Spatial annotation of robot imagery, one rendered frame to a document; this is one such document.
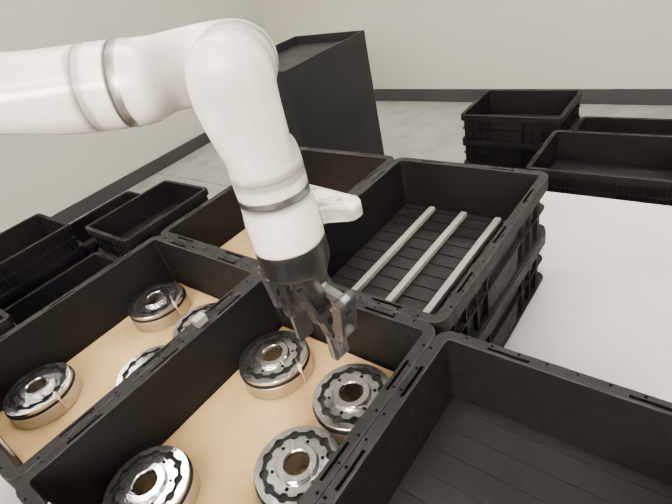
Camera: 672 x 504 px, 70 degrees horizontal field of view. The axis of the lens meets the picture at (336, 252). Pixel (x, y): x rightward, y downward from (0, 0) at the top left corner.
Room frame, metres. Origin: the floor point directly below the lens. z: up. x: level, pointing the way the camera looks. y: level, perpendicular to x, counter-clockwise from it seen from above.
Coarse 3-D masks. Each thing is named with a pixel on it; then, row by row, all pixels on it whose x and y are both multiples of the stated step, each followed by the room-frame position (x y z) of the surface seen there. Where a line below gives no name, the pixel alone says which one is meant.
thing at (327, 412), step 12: (336, 372) 0.44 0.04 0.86; (348, 372) 0.44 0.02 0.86; (360, 372) 0.43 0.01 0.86; (372, 372) 0.43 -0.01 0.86; (324, 384) 0.43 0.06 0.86; (372, 384) 0.41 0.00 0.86; (384, 384) 0.40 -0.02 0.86; (324, 396) 0.41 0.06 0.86; (372, 396) 0.39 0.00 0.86; (324, 408) 0.39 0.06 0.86; (336, 408) 0.38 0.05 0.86; (360, 408) 0.37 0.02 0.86; (324, 420) 0.37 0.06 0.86; (336, 420) 0.37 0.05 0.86; (348, 420) 0.36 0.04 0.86; (348, 432) 0.35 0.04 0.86
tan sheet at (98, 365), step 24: (192, 288) 0.77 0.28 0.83; (120, 336) 0.68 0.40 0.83; (144, 336) 0.66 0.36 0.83; (168, 336) 0.64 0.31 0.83; (72, 360) 0.64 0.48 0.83; (96, 360) 0.63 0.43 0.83; (120, 360) 0.61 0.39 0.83; (96, 384) 0.57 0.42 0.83; (72, 408) 0.53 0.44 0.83; (0, 432) 0.52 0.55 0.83; (24, 432) 0.51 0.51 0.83; (48, 432) 0.49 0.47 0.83; (24, 456) 0.46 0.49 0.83
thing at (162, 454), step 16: (160, 448) 0.39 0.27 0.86; (176, 448) 0.38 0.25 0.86; (128, 464) 0.38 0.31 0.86; (144, 464) 0.37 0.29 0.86; (160, 464) 0.37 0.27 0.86; (176, 464) 0.37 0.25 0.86; (112, 480) 0.36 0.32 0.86; (176, 480) 0.34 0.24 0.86; (112, 496) 0.34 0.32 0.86; (160, 496) 0.33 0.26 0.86; (176, 496) 0.32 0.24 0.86
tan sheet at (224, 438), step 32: (320, 352) 0.51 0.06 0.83; (224, 384) 0.50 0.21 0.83; (192, 416) 0.46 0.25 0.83; (224, 416) 0.44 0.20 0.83; (256, 416) 0.43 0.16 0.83; (288, 416) 0.42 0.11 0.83; (192, 448) 0.40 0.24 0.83; (224, 448) 0.39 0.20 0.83; (256, 448) 0.38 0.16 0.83; (224, 480) 0.35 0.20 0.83
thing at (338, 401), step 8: (336, 384) 0.42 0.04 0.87; (344, 384) 0.41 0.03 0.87; (352, 384) 0.41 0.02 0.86; (360, 384) 0.41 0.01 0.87; (368, 384) 0.40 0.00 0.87; (336, 392) 0.40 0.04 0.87; (368, 392) 0.39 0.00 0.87; (336, 400) 0.39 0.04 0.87; (360, 400) 0.38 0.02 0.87; (368, 400) 0.38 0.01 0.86; (344, 408) 0.38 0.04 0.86; (352, 408) 0.38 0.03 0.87
